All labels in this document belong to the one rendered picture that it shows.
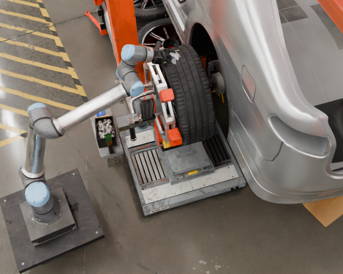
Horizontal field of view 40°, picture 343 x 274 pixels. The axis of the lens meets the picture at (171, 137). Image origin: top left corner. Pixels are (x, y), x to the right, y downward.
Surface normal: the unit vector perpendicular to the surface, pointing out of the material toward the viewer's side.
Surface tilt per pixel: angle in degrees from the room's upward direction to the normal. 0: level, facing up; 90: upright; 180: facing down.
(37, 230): 2
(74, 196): 0
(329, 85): 19
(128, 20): 90
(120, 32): 90
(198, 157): 0
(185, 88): 32
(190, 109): 56
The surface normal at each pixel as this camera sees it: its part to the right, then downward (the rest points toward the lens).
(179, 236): -0.03, -0.58
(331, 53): 0.08, -0.26
